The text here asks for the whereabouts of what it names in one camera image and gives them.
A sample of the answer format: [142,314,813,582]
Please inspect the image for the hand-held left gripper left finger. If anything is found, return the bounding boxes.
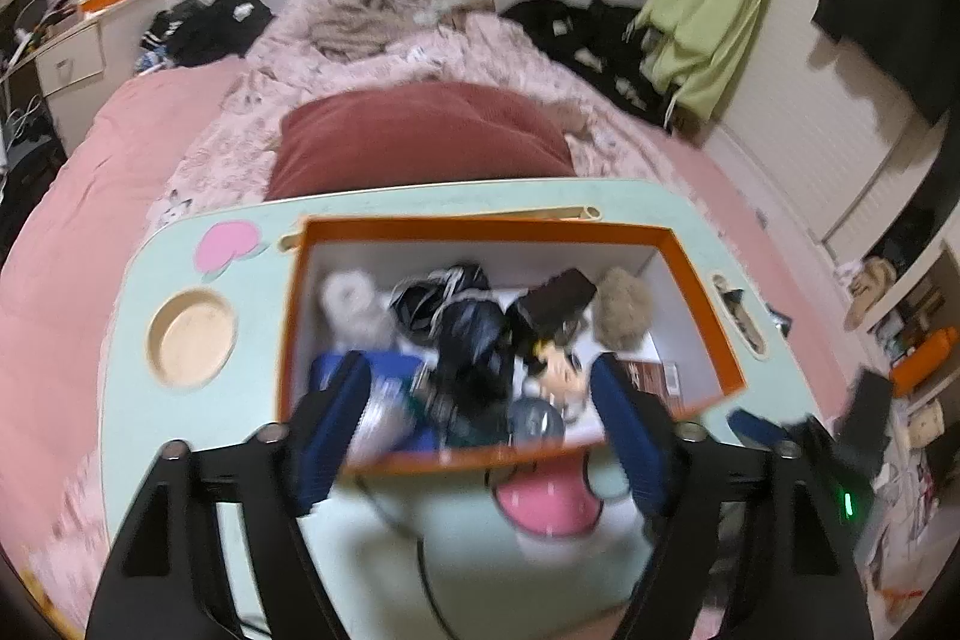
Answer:
[86,351,376,640]

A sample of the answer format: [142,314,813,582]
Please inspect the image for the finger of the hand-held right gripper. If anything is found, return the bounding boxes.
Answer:
[729,407,826,461]

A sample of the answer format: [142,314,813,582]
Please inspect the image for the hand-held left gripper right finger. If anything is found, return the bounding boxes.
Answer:
[590,355,875,640]

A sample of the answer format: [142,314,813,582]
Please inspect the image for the blue square tin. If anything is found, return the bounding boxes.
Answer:
[311,351,445,461]

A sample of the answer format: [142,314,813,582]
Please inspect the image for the round metal tin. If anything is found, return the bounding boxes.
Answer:
[510,396,565,444]

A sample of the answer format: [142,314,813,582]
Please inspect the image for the cartoon figure head toy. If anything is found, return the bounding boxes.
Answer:
[525,340,595,410]

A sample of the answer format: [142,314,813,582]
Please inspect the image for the orange cardboard box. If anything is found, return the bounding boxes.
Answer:
[274,216,747,477]

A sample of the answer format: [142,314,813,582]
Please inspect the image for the white fluffy scrunchie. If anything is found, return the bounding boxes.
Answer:
[319,271,396,350]

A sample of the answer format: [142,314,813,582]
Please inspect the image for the brown fluffy scrunchie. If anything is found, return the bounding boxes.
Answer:
[596,267,655,354]

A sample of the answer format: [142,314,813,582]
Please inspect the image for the dark brown small box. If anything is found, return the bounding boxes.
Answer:
[514,269,599,341]

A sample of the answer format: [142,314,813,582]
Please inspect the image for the mint green desktop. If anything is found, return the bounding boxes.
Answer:
[97,179,833,640]

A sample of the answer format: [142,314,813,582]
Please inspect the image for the beige shoes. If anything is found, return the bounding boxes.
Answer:
[844,257,899,331]

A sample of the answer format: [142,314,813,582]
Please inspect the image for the white louvered closet door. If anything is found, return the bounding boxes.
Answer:
[716,0,946,244]

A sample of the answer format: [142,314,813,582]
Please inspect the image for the red cushion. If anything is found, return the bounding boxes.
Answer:
[266,83,577,200]

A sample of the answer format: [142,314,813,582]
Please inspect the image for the black clothes pile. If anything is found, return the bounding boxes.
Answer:
[499,0,683,124]
[139,0,275,67]

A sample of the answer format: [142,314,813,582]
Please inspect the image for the pink floral blanket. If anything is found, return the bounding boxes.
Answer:
[150,0,676,229]

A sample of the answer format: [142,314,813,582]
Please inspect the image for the beige knit blanket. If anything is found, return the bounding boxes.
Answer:
[311,0,500,62]

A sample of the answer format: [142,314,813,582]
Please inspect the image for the white drawer cabinet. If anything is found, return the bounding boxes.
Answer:
[34,0,167,101]

